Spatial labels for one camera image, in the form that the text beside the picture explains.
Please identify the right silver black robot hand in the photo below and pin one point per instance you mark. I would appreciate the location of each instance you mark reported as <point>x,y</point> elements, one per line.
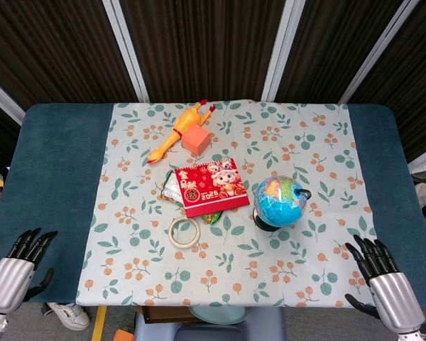
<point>394,291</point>

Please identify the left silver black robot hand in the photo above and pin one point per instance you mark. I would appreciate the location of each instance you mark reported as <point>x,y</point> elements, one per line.
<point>7,280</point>

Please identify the small blue globe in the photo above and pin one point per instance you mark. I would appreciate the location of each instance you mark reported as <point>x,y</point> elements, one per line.
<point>279,201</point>

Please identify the white sneaker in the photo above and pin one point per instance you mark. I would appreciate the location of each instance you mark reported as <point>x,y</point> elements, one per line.
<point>69,314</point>

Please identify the teal table cover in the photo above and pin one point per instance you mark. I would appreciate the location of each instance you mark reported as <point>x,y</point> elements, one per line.
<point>49,184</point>

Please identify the brown cardboard box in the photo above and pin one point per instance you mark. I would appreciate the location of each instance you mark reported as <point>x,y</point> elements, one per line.
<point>163,314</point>

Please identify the floral print tablecloth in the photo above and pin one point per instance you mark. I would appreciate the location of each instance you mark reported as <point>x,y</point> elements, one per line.
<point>234,248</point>

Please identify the light blue plate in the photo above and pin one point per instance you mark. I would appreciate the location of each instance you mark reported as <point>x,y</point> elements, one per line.
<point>218,314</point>

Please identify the beige tape roll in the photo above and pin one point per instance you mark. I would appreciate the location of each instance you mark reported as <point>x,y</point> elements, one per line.
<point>184,232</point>

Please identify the silver snack packet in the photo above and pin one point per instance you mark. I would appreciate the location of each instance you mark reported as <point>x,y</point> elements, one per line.
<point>171,188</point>

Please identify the grey blue stool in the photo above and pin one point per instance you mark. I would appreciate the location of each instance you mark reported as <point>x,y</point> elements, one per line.
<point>209,328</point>

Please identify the green snack packet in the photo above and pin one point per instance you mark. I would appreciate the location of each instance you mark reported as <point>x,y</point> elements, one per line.
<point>213,217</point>

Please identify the red 2026 desk calendar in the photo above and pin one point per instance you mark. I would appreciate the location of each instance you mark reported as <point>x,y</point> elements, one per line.
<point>211,188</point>

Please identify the yellow rubber chicken toy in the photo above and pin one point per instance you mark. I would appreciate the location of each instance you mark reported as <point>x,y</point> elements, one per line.
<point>179,129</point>

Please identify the orange cube block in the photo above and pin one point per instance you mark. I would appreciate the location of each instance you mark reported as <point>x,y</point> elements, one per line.
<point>196,139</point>

